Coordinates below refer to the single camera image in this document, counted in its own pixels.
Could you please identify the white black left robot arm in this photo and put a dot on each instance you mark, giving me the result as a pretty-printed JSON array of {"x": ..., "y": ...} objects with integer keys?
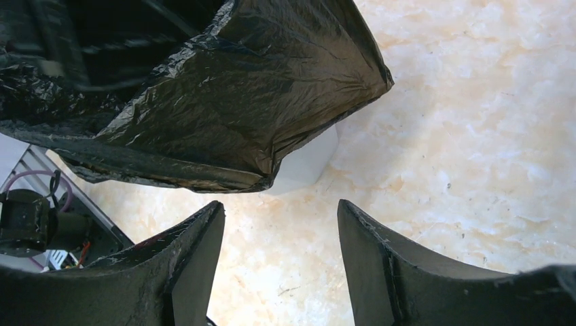
[{"x": 30, "y": 226}]

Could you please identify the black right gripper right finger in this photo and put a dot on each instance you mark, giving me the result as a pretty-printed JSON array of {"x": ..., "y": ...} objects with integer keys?
[{"x": 393, "y": 280}]

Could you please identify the black plastic trash bag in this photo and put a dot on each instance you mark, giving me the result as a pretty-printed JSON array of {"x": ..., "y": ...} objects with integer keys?
[{"x": 209, "y": 96}]

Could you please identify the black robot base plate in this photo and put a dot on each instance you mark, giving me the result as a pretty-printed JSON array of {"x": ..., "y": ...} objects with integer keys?
[{"x": 105, "y": 237}]

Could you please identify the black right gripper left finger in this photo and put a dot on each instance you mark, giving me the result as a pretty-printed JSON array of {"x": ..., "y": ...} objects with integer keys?
[{"x": 164, "y": 280}]

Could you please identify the white translucent trash bin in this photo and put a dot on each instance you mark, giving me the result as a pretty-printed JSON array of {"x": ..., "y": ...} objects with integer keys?
[{"x": 303, "y": 167}]

